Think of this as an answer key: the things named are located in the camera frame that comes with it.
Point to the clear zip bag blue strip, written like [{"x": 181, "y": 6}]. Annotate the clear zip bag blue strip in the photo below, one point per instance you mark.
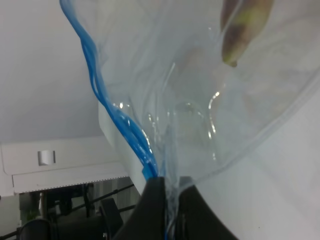
[{"x": 156, "y": 68}]

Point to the black office chair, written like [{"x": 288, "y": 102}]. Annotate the black office chair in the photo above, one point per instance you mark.
[{"x": 103, "y": 226}]

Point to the purple eggplant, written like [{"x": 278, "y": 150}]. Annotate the purple eggplant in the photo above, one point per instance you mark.
[{"x": 241, "y": 23}]

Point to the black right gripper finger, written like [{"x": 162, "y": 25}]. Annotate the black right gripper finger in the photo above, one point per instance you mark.
[{"x": 194, "y": 219}]

